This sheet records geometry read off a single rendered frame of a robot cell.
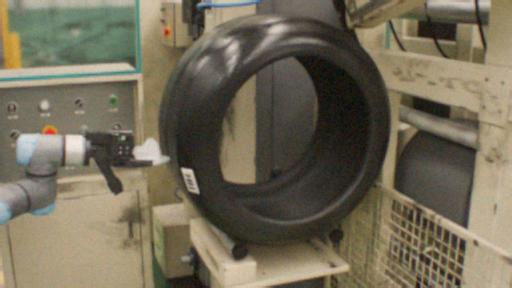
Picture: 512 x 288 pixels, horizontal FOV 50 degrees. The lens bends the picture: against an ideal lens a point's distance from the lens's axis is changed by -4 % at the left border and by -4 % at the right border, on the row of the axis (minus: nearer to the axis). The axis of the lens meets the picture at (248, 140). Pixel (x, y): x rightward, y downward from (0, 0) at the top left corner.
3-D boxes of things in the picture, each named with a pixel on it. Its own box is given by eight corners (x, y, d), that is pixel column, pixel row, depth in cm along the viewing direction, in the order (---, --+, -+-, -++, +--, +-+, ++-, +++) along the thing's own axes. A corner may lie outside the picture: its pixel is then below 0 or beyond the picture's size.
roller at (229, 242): (194, 210, 174) (199, 197, 174) (207, 214, 176) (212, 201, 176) (229, 258, 142) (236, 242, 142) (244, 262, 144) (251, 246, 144)
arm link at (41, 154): (17, 161, 131) (18, 128, 129) (64, 162, 135) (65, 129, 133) (16, 174, 124) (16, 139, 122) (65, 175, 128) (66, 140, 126)
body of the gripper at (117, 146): (137, 135, 132) (85, 134, 127) (135, 170, 133) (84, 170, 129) (132, 128, 139) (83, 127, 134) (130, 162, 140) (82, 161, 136)
